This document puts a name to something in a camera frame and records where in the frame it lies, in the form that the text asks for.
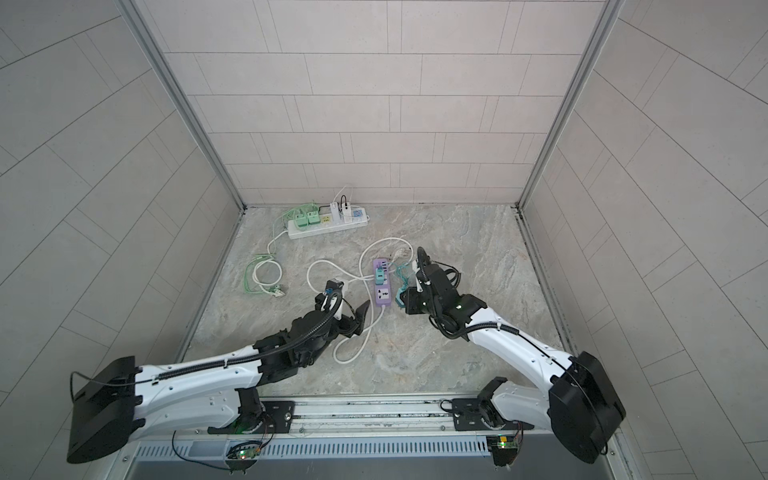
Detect teal charger plug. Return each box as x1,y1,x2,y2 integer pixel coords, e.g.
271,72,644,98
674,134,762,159
375,267,388,285
395,287,407,308

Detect purple power strip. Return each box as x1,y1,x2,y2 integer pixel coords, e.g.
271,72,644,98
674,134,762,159
373,258,392,307

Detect white charger with black cable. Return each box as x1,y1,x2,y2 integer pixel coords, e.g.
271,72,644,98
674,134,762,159
340,202,354,223

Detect white multicolour power strip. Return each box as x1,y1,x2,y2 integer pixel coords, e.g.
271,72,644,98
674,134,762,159
287,207,370,240

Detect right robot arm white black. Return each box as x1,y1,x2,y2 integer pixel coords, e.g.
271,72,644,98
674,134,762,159
401,249,626,464

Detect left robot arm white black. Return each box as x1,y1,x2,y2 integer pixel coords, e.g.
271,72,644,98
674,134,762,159
66,290,370,464

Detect left circuit board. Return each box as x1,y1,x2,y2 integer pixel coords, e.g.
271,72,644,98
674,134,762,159
226,441,263,461

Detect circuit board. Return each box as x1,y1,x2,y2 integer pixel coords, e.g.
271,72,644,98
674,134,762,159
486,436,520,467
226,441,263,461

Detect right circuit board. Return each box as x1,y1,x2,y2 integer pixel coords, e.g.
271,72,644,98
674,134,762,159
486,436,520,467

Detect teal cable bundle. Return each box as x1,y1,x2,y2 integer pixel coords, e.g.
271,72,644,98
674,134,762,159
386,257,421,289

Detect white power strip cord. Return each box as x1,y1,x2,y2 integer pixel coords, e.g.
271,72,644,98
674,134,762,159
251,230,292,298

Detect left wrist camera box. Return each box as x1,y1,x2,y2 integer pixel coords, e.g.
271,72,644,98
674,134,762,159
321,278,344,320

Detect aluminium mounting rail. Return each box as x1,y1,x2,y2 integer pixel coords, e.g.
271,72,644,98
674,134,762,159
121,395,580,469

